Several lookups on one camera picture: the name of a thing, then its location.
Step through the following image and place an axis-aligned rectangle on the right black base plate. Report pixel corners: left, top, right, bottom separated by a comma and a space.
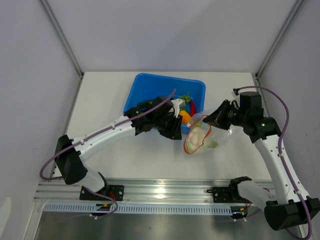
206, 187, 243, 203

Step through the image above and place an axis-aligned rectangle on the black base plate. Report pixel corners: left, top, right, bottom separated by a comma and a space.
206, 187, 243, 203
79, 185, 125, 202

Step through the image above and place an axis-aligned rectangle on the dark green cucumber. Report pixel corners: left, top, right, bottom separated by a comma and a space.
137, 99, 154, 108

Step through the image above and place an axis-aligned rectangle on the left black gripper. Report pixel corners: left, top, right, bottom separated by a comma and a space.
153, 111, 183, 141

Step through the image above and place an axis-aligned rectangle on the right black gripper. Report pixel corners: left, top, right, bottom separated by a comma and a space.
202, 99, 248, 131

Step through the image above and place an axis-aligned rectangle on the left aluminium frame post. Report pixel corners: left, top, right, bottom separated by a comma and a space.
37, 0, 85, 78

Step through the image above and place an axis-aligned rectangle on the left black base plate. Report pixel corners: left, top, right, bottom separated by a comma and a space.
79, 185, 125, 202

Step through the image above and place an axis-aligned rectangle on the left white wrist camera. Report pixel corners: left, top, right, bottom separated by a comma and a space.
171, 98, 186, 118

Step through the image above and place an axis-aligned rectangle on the blue plastic bin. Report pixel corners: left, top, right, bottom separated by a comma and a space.
123, 73, 206, 136

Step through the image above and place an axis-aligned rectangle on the aluminium mounting rail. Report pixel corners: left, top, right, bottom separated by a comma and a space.
33, 178, 230, 205

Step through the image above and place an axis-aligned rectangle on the yellow orange mango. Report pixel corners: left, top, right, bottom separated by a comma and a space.
179, 110, 193, 125

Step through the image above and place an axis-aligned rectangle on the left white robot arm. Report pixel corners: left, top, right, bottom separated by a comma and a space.
54, 96, 186, 200

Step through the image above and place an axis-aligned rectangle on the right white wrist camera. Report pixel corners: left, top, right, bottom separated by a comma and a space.
231, 88, 240, 98

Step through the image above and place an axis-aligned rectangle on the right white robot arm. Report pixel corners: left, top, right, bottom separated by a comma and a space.
203, 91, 320, 231

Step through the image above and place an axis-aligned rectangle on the red chili pepper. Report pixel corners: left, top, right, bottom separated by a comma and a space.
189, 100, 196, 117

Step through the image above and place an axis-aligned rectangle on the white cauliflower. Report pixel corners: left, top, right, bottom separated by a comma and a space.
183, 121, 218, 155

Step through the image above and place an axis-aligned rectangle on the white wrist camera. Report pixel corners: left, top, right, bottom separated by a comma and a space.
231, 88, 240, 98
171, 98, 186, 118

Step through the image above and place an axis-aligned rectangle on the clear zip top bag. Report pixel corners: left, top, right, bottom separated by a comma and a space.
183, 112, 242, 155

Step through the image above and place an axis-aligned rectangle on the aluminium frame post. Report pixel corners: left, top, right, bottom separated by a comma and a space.
254, 0, 306, 81
37, 0, 85, 78

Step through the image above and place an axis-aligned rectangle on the right aluminium frame post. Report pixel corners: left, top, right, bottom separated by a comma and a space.
254, 0, 306, 81

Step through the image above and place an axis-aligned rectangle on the green grape bunch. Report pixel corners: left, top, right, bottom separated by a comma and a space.
179, 93, 191, 103

